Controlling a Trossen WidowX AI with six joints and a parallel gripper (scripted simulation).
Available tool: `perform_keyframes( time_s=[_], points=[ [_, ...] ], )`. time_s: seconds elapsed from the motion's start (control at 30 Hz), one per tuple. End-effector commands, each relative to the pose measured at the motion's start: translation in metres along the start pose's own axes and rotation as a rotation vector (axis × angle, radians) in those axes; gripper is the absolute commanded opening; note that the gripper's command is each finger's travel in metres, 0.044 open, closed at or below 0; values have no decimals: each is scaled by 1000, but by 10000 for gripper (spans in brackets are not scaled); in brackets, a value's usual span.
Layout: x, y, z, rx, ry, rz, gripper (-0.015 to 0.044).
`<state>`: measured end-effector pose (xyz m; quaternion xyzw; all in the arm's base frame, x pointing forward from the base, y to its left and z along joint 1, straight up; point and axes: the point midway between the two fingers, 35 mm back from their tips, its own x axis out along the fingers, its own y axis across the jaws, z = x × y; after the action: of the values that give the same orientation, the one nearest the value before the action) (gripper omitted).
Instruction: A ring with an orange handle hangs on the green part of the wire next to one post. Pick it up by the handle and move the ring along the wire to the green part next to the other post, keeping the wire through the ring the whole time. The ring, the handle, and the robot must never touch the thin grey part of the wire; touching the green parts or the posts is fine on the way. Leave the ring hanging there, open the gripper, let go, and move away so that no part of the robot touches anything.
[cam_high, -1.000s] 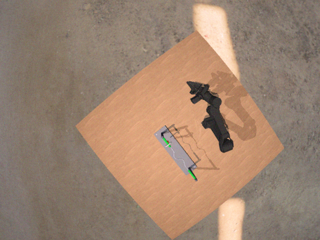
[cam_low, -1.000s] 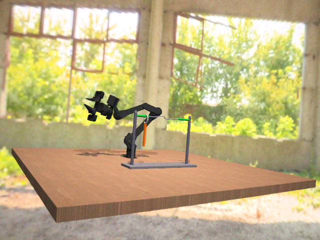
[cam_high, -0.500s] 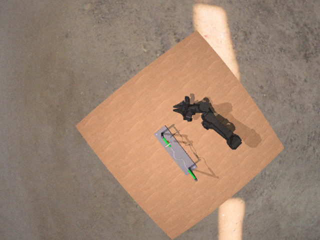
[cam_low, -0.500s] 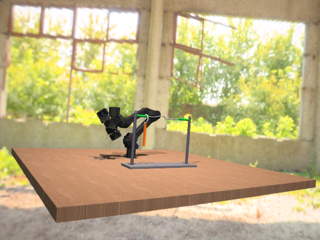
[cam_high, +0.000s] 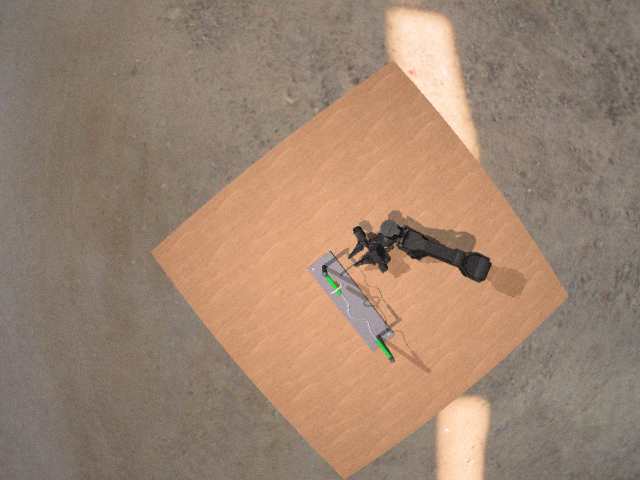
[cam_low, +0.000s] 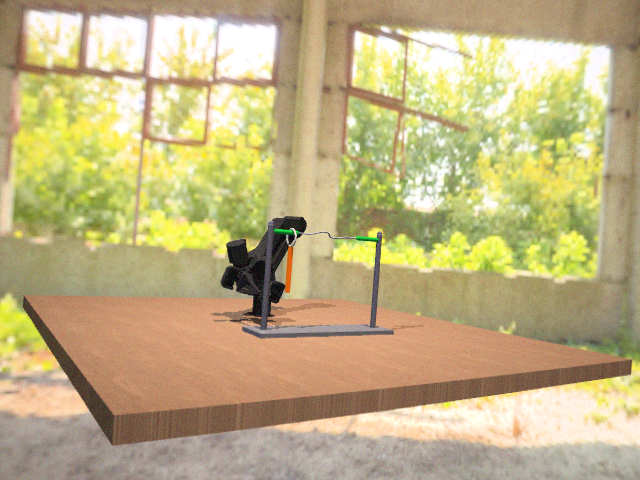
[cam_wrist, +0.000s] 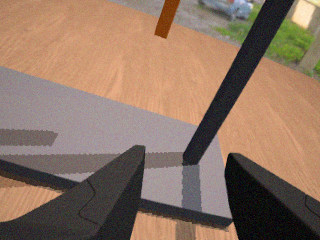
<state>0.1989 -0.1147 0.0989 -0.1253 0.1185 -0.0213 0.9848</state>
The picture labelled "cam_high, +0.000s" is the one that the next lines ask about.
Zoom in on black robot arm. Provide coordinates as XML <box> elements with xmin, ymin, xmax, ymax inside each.
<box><xmin>369</xmin><ymin>219</ymin><xmax>492</xmax><ymax>283</ymax></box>

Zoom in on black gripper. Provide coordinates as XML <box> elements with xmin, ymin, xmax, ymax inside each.
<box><xmin>348</xmin><ymin>226</ymin><xmax>391</xmax><ymax>274</ymax></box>

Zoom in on orange handle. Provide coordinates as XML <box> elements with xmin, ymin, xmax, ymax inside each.
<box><xmin>331</xmin><ymin>281</ymin><xmax>344</xmax><ymax>294</ymax></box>

